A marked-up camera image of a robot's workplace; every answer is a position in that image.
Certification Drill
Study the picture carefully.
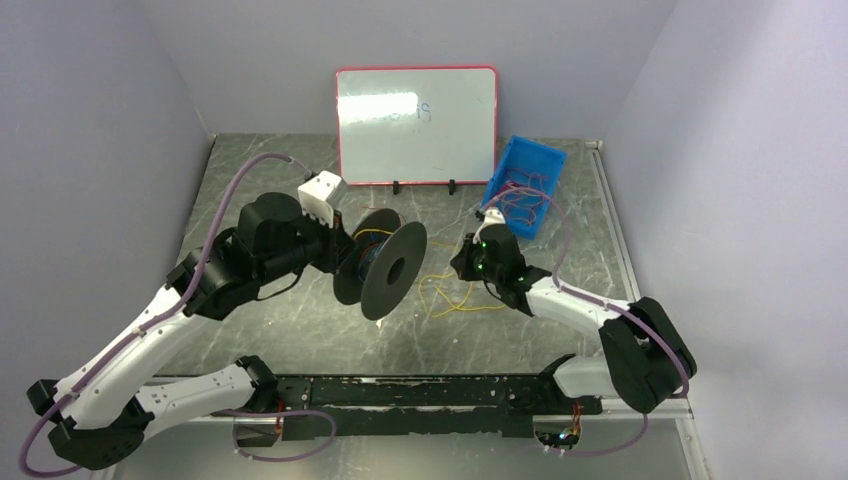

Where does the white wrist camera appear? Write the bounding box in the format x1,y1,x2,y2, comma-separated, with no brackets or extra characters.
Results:
475,207,506,233
297,170,347,227

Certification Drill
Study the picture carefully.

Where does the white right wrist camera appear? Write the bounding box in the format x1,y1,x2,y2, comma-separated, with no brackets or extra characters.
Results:
475,207,506,233

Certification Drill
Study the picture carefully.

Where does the red framed whiteboard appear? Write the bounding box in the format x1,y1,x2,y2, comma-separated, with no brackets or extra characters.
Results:
336,65,499,185

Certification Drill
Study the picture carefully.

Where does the blue plastic bin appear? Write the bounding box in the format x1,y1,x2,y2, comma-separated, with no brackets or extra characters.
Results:
482,136,567,239

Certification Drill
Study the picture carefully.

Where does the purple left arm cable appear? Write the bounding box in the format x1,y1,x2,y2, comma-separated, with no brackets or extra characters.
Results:
18,152,313,478

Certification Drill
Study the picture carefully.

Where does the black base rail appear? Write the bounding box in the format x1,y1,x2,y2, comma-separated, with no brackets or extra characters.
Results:
244,374,602,440

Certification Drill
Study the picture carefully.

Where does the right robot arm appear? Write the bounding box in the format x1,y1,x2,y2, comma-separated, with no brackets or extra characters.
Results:
450,225,697,414

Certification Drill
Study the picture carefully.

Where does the black perforated cable spool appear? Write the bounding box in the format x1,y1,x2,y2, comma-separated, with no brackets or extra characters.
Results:
333,208,428,321

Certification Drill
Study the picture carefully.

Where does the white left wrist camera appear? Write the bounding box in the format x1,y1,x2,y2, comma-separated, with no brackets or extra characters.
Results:
297,170,347,227

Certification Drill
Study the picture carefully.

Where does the blue cable on spool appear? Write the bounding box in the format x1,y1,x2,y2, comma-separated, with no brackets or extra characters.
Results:
360,241,389,283

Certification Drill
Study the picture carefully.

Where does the aluminium frame rail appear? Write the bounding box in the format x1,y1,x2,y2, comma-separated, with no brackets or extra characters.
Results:
584,140,642,301

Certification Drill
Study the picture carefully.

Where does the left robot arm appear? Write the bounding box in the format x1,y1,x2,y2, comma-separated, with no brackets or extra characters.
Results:
27,192,353,471

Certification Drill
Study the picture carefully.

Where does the yellow cable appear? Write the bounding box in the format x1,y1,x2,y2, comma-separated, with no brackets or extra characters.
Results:
352,228,508,319

